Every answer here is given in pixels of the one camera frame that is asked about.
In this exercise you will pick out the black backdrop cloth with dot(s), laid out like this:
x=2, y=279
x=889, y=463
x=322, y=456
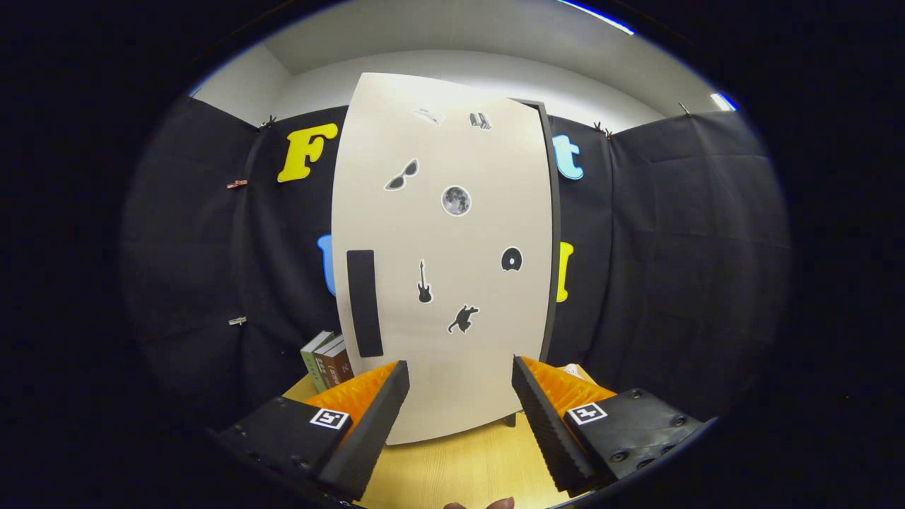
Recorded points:
x=672, y=268

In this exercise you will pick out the gray cabinet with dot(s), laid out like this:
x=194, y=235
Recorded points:
x=556, y=233

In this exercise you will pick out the green book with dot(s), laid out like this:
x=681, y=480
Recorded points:
x=311, y=367

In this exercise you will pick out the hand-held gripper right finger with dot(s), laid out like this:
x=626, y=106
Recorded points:
x=548, y=431

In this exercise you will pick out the small ceiling light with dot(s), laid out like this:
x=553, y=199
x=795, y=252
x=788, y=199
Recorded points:
x=725, y=102

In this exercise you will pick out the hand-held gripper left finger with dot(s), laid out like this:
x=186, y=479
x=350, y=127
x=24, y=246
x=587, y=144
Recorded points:
x=369, y=431

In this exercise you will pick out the brown book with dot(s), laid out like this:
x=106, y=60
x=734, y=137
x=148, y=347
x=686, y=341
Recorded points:
x=327, y=367
x=341, y=364

